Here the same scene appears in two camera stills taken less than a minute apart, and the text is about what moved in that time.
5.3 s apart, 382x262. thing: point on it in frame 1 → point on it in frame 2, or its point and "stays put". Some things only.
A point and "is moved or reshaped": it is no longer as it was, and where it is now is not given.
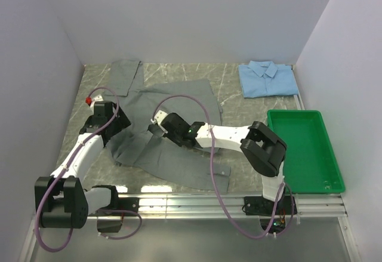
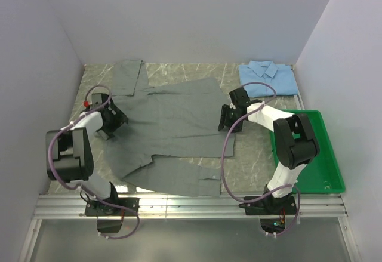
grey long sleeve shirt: (140, 148) is moved or reshaped
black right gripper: (167, 135) → (225, 120)
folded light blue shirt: (260, 79) stays put
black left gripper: (121, 121) stays put
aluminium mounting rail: (218, 206) stays put
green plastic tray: (310, 165) stays put
